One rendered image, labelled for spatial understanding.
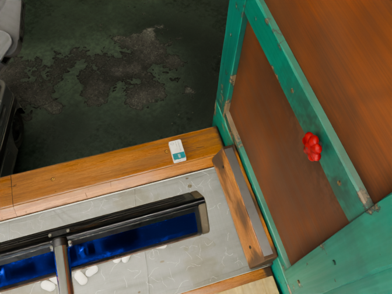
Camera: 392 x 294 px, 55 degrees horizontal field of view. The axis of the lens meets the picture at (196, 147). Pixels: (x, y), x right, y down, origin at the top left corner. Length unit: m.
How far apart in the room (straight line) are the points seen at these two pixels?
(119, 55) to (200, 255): 1.57
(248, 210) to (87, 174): 0.44
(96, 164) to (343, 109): 0.72
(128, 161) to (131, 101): 1.07
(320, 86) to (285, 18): 0.13
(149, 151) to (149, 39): 1.40
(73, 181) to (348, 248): 0.73
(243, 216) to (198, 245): 0.15
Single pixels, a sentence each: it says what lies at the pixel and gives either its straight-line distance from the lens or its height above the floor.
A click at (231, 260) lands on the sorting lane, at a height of 0.74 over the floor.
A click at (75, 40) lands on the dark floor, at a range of 2.45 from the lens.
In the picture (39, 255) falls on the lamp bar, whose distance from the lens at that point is 0.66.
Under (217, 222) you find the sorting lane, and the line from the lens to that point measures 1.01.
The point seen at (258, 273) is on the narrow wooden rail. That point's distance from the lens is 0.97.
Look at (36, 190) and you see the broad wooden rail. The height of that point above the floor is 0.76.
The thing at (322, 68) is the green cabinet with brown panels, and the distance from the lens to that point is 0.54.
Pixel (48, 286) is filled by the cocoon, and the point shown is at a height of 0.76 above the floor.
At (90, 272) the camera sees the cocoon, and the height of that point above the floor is 0.76.
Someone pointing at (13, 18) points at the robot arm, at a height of 1.14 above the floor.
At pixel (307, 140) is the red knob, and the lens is 0.55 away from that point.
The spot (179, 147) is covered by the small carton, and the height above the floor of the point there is 0.79.
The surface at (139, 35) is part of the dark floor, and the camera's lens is 2.41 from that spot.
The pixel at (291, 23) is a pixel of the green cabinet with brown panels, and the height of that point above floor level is 1.31.
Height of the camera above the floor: 1.70
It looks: 62 degrees down
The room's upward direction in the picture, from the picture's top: 4 degrees clockwise
